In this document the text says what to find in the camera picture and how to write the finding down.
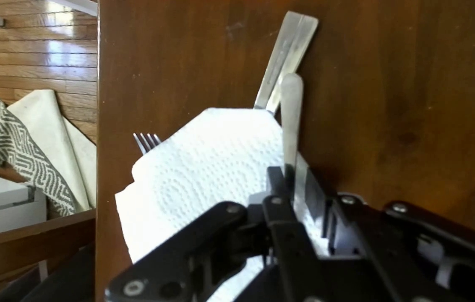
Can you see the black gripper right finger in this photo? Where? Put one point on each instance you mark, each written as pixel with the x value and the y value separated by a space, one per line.
pixel 415 253

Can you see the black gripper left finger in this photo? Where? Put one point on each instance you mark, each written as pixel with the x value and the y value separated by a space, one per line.
pixel 295 270

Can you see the silver teaspoon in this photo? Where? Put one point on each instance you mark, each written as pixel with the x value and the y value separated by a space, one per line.
pixel 291 107

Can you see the white paper napkin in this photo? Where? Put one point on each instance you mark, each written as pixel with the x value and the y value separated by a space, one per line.
pixel 219 154

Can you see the silver fork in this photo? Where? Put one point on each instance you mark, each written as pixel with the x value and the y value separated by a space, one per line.
pixel 147 141

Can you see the silver knife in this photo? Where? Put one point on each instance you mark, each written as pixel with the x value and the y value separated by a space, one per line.
pixel 289 49

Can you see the patterned white cloth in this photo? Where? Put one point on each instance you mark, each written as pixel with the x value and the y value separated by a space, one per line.
pixel 49 151

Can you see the wooden chair near robot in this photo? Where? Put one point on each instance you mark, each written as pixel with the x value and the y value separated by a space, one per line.
pixel 31 245

